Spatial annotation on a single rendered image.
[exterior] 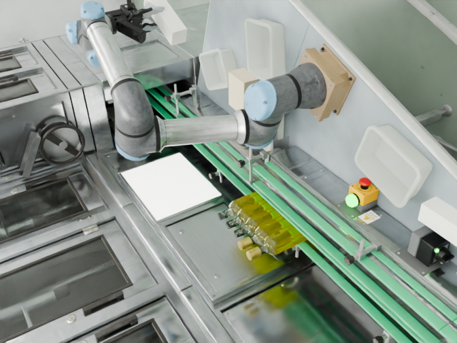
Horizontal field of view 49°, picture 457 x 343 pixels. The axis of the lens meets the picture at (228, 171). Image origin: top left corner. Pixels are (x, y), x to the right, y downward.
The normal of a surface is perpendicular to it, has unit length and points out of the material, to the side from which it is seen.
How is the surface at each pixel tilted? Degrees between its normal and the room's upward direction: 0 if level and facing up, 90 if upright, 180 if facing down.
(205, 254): 90
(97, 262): 90
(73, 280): 90
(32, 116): 90
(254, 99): 8
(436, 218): 0
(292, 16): 0
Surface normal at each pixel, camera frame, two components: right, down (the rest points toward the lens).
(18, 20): 0.52, 0.48
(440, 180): -0.85, 0.33
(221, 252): -0.03, -0.81
